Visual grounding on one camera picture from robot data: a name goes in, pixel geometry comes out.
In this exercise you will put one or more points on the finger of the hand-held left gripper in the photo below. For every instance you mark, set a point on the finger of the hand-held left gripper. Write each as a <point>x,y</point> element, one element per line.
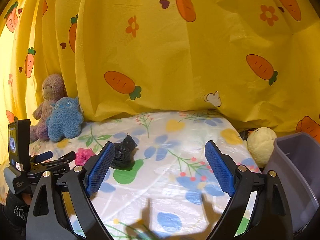
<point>43,156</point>
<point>62,158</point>

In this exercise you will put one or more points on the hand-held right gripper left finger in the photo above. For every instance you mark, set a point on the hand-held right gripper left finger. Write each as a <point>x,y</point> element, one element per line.
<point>100,166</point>

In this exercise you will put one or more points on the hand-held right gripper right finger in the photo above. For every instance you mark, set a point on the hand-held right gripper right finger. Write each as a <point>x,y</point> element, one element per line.
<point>220,167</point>

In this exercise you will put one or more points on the pink plastic bag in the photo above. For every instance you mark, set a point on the pink plastic bag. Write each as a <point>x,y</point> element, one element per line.
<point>83,155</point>

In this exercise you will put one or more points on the black plastic bag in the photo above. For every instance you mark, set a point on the black plastic bag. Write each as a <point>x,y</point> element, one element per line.
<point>123,155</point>

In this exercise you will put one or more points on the grey plastic bin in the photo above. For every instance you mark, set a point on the grey plastic bin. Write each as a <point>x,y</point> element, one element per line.
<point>300,175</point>

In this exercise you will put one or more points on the person's left hand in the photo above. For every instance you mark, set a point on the person's left hand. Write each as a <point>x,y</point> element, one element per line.
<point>26,197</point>

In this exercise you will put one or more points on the blue plush monster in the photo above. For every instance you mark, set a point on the blue plush monster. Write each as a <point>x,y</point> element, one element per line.
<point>65,122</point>

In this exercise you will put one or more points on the pale yellow plush toy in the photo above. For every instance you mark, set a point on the pale yellow plush toy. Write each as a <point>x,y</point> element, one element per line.
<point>261,145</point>

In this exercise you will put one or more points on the floral bed sheet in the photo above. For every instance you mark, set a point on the floral bed sheet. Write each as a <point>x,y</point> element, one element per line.
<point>162,180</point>

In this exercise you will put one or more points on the purple teddy bear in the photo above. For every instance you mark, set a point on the purple teddy bear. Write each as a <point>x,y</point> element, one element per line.
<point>52,87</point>

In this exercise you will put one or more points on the yellow carrot print curtain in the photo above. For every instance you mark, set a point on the yellow carrot print curtain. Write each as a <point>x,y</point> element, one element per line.
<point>175,55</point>

